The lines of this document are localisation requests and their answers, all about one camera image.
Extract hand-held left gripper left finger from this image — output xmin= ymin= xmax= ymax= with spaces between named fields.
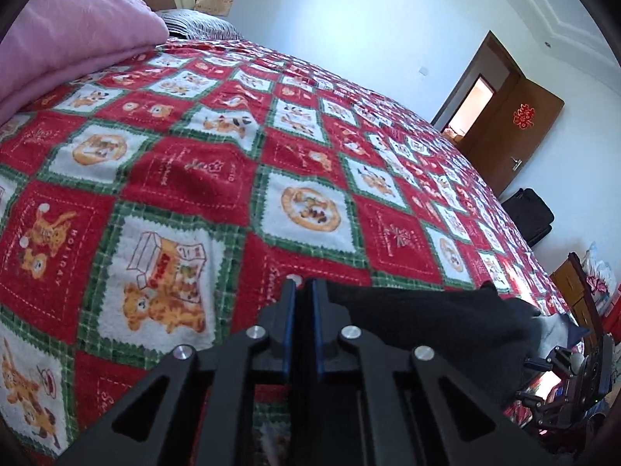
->
xmin=56 ymin=274 xmax=298 ymax=466

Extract grey striped pillow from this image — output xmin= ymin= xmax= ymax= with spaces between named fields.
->
xmin=155 ymin=9 xmax=243 ymax=42

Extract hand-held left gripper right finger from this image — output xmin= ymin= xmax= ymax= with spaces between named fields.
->
xmin=310 ymin=279 xmax=554 ymax=466

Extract black bag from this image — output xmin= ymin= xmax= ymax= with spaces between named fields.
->
xmin=500 ymin=187 xmax=555 ymax=248

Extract black pants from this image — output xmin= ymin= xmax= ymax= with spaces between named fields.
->
xmin=325 ymin=282 xmax=590 ymax=409

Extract brown wooden furniture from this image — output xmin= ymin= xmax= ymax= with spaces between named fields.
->
xmin=550 ymin=251 xmax=602 ymax=341

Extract red printed blanket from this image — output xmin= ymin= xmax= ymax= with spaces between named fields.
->
xmin=0 ymin=36 xmax=578 ymax=462

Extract red white printed cloth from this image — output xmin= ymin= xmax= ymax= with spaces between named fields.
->
xmin=579 ymin=242 xmax=621 ymax=316

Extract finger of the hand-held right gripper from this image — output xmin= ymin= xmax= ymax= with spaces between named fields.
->
xmin=523 ymin=349 xmax=573 ymax=374
xmin=517 ymin=388 xmax=568 ymax=428

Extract brown wooden door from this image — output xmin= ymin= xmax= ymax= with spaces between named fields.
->
xmin=456 ymin=75 xmax=566 ymax=195

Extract pink quilt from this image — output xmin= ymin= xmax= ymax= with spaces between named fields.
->
xmin=0 ymin=0 xmax=170 ymax=127

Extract dark door frame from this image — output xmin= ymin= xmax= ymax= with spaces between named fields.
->
xmin=431 ymin=30 xmax=525 ymax=141

